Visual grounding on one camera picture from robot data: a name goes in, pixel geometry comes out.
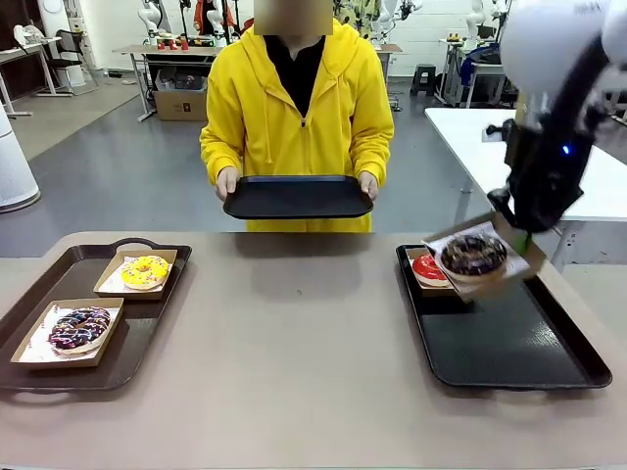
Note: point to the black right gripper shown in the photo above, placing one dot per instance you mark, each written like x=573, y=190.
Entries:
x=544, y=181

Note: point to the kraft paper tray box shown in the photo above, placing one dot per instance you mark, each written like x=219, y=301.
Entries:
x=127, y=295
x=436, y=293
x=536, y=259
x=54, y=363

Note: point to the white red-printed paper liner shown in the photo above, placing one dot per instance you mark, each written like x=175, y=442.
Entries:
x=46, y=318
x=128, y=258
x=515, y=267

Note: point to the dark chocolate glazed donut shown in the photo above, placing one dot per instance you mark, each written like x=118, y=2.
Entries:
x=470, y=259

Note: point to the red glazed donut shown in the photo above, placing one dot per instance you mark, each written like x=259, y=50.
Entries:
x=423, y=269

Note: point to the black serving tray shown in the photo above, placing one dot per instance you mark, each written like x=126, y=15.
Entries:
x=294, y=201

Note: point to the yellow glazed sprinkle donut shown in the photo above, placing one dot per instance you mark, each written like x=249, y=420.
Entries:
x=132, y=279

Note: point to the chocolate donut colourful sprinkles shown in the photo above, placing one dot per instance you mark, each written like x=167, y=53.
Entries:
x=63, y=343

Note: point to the person's right forearm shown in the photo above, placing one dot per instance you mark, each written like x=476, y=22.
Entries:
x=218, y=152

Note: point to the person's left forearm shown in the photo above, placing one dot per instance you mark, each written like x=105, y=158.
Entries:
x=374, y=154

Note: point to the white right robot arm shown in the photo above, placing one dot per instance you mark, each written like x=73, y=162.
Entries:
x=539, y=39

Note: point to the person's left hand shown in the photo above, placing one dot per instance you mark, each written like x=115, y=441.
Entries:
x=371, y=186

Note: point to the person's right hand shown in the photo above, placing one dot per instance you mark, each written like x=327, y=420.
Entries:
x=226, y=183

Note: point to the large white table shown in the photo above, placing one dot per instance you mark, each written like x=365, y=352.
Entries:
x=465, y=142

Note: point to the grey plastic stool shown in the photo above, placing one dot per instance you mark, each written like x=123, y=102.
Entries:
x=423, y=78

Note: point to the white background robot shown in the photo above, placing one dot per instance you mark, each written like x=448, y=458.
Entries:
x=147, y=17
x=215, y=17
x=477, y=17

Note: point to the person in yellow hoodie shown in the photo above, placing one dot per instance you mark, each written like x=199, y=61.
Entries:
x=274, y=122

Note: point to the brown cardboard box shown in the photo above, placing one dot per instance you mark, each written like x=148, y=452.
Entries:
x=178, y=105

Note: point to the wooden top work table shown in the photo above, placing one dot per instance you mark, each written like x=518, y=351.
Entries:
x=147, y=49

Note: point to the black office chair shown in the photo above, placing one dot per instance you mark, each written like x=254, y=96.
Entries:
x=68, y=54

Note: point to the grey side table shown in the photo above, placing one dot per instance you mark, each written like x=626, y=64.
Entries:
x=24, y=51

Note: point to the white bag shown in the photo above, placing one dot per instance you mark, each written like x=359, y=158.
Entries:
x=27, y=34

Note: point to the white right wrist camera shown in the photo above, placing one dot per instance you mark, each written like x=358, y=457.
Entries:
x=492, y=136

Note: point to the white cylindrical pedestal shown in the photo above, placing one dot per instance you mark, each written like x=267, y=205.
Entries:
x=17, y=161

